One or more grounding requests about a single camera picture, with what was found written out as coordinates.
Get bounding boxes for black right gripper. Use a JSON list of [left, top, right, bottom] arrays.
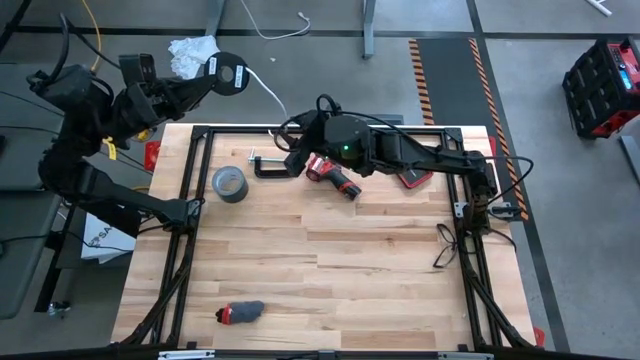
[[280, 110, 329, 161]]

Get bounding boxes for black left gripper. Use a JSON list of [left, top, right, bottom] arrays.
[[119, 74, 217, 132]]

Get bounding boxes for black cord spool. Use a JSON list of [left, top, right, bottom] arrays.
[[203, 51, 251, 97]]

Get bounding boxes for white cord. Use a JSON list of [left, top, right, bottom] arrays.
[[244, 67, 291, 138]]

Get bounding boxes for white crumpled cloth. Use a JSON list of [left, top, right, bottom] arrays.
[[167, 34, 221, 81]]

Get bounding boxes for black C-clamp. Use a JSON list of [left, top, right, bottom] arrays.
[[247, 147, 296, 180]]

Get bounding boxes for grey table leg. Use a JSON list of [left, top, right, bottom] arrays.
[[204, 0, 227, 37], [362, 0, 377, 60]]

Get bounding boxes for red black flat case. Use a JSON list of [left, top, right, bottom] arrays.
[[397, 168, 434, 190]]

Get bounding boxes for black yellow striped mat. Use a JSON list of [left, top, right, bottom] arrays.
[[408, 37, 530, 221]]

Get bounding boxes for white printed bag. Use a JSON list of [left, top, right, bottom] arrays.
[[80, 212, 137, 265]]

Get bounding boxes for grey folding table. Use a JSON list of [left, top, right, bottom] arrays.
[[0, 63, 89, 192], [0, 190, 64, 320]]

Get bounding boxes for grey glove with red cuff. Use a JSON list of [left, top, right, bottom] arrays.
[[214, 300, 266, 326]]

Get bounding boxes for black safety glasses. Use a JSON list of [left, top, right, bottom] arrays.
[[432, 223, 459, 270]]

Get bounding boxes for silver connector box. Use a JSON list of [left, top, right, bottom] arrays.
[[489, 201, 522, 221]]

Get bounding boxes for red black tool box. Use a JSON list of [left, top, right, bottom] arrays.
[[562, 37, 640, 140]]

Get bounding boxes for white pipe piece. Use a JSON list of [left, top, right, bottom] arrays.
[[584, 0, 614, 17]]

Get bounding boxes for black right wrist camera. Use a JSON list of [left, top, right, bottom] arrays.
[[283, 148, 310, 178]]

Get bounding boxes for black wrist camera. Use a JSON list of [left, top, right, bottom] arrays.
[[118, 52, 157, 87], [283, 148, 310, 178]]

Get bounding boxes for red black cordless drill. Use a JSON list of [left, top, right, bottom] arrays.
[[305, 154, 363, 201]]

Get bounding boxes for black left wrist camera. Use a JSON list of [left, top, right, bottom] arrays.
[[118, 52, 157, 87]]

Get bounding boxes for black aluminium table frame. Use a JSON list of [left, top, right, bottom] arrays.
[[114, 123, 540, 351]]

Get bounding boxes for grey duct tape roll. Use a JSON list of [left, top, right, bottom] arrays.
[[211, 164, 250, 204]]

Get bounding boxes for white floor cable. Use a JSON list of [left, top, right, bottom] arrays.
[[238, 0, 312, 41]]

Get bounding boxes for yellow extension cord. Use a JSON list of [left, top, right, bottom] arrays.
[[79, 0, 152, 144]]

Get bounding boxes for silver metal bracket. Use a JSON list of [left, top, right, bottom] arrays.
[[158, 350, 216, 360], [437, 351, 495, 360]]

